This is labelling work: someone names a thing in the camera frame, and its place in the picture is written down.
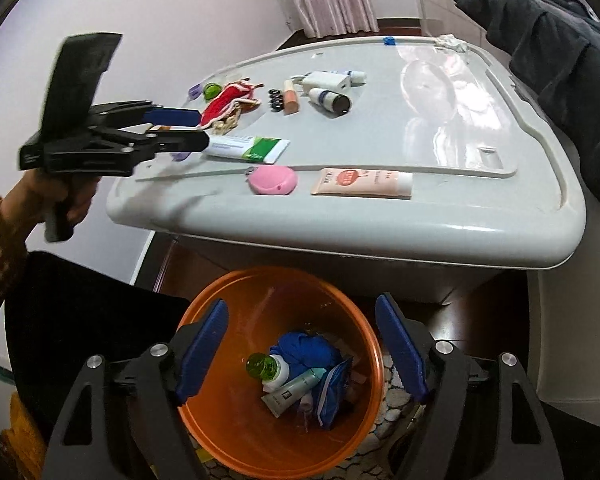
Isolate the peach cream tube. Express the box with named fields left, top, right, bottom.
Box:
left=310, top=166, right=414, bottom=200

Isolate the pink oval case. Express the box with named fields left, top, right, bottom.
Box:
left=247, top=166, right=298, bottom=196

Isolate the crumpled white tissue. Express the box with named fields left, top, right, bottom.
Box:
left=432, top=34, right=471, bottom=53

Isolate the dark cloth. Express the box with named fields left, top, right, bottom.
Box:
left=5, top=250, right=193, bottom=441

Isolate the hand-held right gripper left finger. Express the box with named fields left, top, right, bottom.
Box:
left=42, top=298, right=229, bottom=480

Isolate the orange plastic bucket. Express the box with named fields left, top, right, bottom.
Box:
left=176, top=267, right=385, bottom=478

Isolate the person's left forearm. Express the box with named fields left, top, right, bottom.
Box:
left=0, top=195, right=28, bottom=333

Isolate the blue striped pouch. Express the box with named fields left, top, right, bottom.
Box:
left=314, top=357, right=353, bottom=430

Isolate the green white box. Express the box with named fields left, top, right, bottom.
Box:
left=200, top=135, right=291, bottom=166

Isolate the red knit pouch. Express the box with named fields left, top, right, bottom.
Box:
left=200, top=81, right=262, bottom=137

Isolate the white bottle with black cap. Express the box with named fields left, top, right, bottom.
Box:
left=307, top=87, right=353, bottom=116

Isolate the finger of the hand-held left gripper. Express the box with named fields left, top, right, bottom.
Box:
left=127, top=129, right=210, bottom=161
left=142, top=102, right=202, bottom=128

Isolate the pale green bottle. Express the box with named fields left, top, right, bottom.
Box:
left=245, top=352, right=292, bottom=393

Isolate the white cabinet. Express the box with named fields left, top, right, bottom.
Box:
left=365, top=0, right=488, bottom=51

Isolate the white power adapter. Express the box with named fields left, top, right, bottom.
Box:
left=291, top=71, right=353, bottom=95

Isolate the person's left hand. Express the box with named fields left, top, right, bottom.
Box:
left=2, top=167, right=99, bottom=233

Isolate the dark grey coat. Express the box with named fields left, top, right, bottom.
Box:
left=442, top=0, right=600, bottom=241

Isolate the teal tube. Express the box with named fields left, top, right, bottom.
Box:
left=260, top=367, right=327, bottom=418

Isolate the peach lipstick tube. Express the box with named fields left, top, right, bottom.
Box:
left=285, top=79, right=302, bottom=115

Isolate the blue cloth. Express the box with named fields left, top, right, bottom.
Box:
left=269, top=329, right=353, bottom=386

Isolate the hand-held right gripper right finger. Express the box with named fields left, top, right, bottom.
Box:
left=375, top=292, right=566, bottom=480

